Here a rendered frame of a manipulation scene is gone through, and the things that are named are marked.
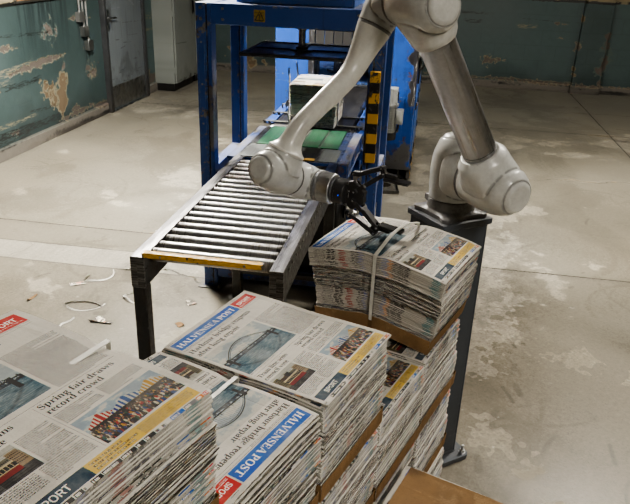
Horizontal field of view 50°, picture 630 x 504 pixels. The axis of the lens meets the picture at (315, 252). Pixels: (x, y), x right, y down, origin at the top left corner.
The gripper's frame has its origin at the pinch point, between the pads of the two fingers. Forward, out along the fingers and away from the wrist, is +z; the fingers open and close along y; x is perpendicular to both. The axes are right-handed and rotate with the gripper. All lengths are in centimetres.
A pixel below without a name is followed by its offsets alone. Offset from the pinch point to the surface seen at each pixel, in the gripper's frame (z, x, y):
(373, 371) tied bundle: 18, 54, 15
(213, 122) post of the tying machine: -152, -118, 28
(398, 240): 0.8, 1.2, 9.3
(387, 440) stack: 20, 43, 40
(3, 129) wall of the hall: -457, -220, 111
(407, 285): 9.8, 14.7, 14.6
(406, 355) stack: 13.2, 17.2, 33.3
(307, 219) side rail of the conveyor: -61, -61, 40
